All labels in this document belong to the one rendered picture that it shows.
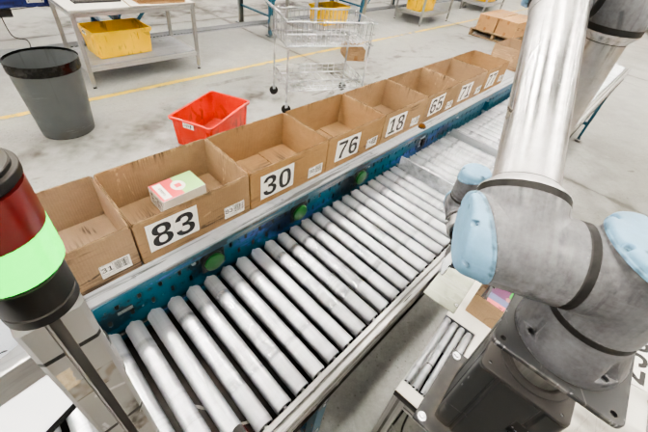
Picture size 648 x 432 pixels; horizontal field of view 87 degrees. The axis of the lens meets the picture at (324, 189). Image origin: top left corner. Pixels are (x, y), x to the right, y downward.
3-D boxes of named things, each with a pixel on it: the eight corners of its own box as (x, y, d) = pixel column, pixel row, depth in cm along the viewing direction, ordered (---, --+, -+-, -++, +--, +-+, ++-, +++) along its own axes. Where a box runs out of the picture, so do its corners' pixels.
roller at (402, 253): (422, 279, 135) (426, 271, 132) (328, 208, 161) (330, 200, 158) (429, 272, 138) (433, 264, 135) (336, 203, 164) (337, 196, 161)
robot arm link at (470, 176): (499, 166, 110) (484, 194, 119) (463, 156, 113) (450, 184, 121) (499, 184, 104) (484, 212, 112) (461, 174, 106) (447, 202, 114)
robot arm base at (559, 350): (629, 337, 68) (664, 309, 62) (615, 417, 56) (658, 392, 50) (530, 279, 77) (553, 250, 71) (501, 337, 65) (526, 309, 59)
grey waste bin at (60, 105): (25, 144, 286) (-14, 67, 246) (46, 115, 323) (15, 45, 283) (94, 142, 299) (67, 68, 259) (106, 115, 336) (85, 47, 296)
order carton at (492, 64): (479, 94, 246) (489, 70, 236) (443, 80, 261) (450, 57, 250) (500, 83, 270) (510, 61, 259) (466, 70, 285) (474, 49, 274)
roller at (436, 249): (439, 261, 143) (443, 254, 140) (346, 197, 169) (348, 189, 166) (445, 256, 146) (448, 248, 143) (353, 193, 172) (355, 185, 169)
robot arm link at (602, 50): (675, -40, 72) (525, 199, 116) (608, -48, 75) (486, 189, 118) (700, -34, 63) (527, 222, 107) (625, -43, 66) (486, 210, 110)
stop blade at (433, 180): (474, 215, 166) (481, 201, 160) (397, 170, 189) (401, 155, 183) (474, 214, 166) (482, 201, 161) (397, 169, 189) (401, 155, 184)
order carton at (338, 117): (325, 173, 152) (329, 140, 141) (282, 144, 167) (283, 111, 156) (379, 145, 176) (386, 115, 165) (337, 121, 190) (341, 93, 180)
